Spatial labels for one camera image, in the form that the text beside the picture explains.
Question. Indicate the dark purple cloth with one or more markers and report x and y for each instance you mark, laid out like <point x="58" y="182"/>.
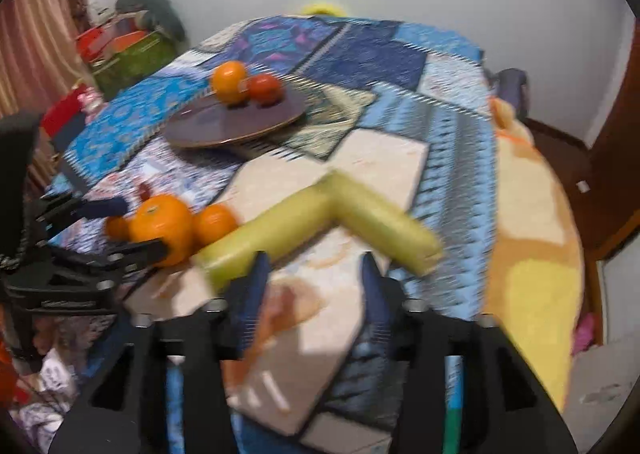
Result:
<point x="510" y="91"/>

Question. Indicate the grey green bag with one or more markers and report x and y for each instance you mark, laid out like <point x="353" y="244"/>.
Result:
<point x="150" y="8"/>

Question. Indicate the green cardboard box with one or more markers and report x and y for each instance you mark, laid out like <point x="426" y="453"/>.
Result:
<point x="137" y="58"/>

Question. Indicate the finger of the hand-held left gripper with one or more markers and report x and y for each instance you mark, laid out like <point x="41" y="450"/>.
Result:
<point x="102" y="207"/>
<point x="132" y="254"/>

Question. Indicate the large orange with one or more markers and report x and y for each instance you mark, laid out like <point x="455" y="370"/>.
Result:
<point x="162" y="226"/>

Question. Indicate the small orange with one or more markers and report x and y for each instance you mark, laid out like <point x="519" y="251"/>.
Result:
<point x="116" y="229"/>
<point x="215" y="224"/>

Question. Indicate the yellow cloth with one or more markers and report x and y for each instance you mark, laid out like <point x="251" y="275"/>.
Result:
<point x="322" y="9"/>

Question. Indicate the yellow orange fleece blanket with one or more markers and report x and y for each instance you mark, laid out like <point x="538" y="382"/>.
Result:
<point x="535" y="234"/>

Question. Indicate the striped brown curtain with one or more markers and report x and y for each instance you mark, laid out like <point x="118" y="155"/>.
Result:
<point x="35" y="33"/>

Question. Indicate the small red fruit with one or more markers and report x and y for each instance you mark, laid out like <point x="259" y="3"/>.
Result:
<point x="144" y="191"/>

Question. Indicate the brown wooden furniture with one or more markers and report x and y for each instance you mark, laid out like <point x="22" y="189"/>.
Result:
<point x="600" y="184"/>

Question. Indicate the blue patchwork blanket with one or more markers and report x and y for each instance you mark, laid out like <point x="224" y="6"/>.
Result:
<point x="390" y="98"/>

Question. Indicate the brown round plate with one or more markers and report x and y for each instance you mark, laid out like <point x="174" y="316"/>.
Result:
<point x="225" y="121"/>

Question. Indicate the red orange box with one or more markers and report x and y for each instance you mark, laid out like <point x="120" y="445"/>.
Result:
<point x="107" y="41"/>

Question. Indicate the pile of printed clothes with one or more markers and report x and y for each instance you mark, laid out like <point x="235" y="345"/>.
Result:
<point x="42" y="384"/>

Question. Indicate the green-yellow banana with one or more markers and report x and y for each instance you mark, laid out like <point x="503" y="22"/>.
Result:
<point x="380" y="221"/>
<point x="270" y="234"/>

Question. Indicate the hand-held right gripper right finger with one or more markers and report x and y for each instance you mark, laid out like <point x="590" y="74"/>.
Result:
<point x="376" y="296"/>

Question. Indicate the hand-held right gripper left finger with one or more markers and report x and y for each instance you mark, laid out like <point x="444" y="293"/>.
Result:
<point x="249" y="296"/>

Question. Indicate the red packet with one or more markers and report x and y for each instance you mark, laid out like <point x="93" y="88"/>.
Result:
<point x="67" y="111"/>

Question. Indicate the red tomato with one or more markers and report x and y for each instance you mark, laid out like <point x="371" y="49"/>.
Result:
<point x="265" y="89"/>

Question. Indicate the pink cloth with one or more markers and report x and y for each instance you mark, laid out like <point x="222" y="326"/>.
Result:
<point x="586" y="334"/>

